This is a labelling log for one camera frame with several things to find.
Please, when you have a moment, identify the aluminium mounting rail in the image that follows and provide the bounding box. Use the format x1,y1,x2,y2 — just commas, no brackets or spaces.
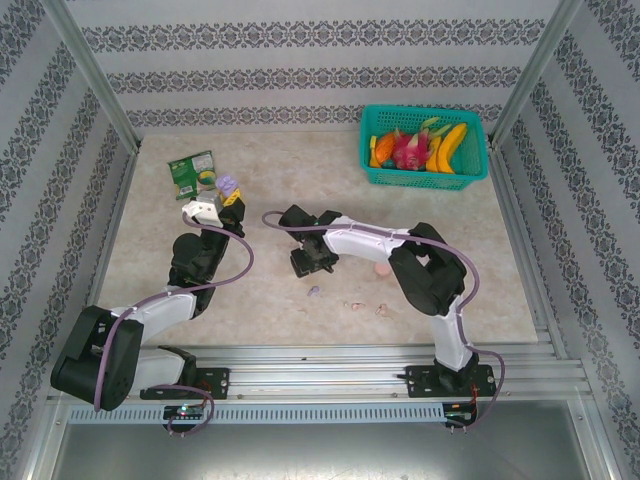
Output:
47,343,599,401

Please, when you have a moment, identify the orange fruit toy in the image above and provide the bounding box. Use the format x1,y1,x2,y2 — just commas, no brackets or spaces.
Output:
374,133,399,166

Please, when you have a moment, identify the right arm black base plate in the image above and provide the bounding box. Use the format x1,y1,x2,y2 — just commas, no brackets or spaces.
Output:
403,364,495,400

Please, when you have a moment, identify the green snack packet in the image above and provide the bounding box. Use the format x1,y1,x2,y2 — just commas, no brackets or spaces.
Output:
167,151,224,201

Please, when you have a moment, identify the teal plastic basket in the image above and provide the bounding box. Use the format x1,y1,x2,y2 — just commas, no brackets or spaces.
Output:
359,103,489,192

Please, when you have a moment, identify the right aluminium side rail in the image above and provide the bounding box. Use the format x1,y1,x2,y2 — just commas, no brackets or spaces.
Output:
488,142,570,361

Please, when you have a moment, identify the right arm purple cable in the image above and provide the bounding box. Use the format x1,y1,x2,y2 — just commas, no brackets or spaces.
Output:
263,211,506,432

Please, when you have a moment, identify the right aluminium frame post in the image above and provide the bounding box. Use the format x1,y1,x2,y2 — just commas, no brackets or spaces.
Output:
487,0,591,149

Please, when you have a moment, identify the slotted grey cable duct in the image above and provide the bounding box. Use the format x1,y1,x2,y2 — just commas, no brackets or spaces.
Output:
67,403,447,426

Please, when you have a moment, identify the left aluminium frame post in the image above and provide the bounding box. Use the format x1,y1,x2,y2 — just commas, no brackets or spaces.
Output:
42,0,144,151

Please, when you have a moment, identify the purple earbud charging case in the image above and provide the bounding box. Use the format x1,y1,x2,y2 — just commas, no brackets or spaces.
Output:
215,172,241,197

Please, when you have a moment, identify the aluminium frame post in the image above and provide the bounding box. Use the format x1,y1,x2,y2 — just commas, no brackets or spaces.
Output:
487,0,591,149
42,0,144,151

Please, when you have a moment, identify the yellow banana toy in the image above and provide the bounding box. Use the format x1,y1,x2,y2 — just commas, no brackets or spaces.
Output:
433,122,470,175

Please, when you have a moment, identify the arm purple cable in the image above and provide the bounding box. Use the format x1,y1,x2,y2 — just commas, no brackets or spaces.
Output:
263,211,506,432
92,213,255,439

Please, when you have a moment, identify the aluminium side rail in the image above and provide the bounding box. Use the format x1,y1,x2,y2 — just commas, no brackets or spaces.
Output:
488,142,570,361
69,142,144,366

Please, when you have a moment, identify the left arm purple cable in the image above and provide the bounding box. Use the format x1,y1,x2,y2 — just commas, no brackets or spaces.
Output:
92,213,255,439

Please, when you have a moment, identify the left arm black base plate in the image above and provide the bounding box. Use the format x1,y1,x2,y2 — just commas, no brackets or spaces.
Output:
139,367,232,401

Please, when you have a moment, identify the left aluminium side rail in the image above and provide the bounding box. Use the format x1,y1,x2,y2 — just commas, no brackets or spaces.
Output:
69,142,144,366

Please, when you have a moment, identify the pink dragon fruit toy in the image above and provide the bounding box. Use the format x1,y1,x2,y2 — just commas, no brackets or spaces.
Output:
391,117,454,173

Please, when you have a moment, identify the grey metal panel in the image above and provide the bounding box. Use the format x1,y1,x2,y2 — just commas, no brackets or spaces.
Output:
47,399,619,480

